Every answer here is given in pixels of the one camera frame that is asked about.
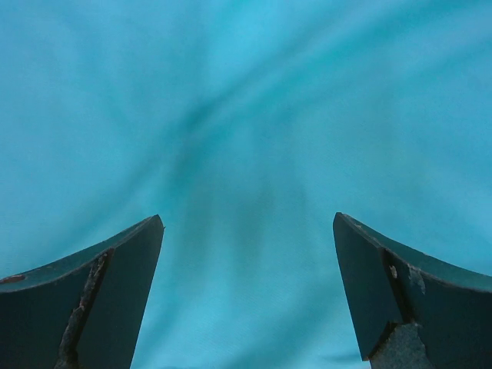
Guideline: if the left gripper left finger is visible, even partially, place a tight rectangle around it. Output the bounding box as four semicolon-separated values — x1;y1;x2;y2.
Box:
1;215;164;368

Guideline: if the teal t shirt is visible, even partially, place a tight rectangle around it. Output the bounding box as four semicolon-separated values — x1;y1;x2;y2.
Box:
1;1;491;368

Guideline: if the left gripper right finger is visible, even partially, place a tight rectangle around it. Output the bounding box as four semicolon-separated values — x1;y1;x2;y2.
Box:
333;212;491;368

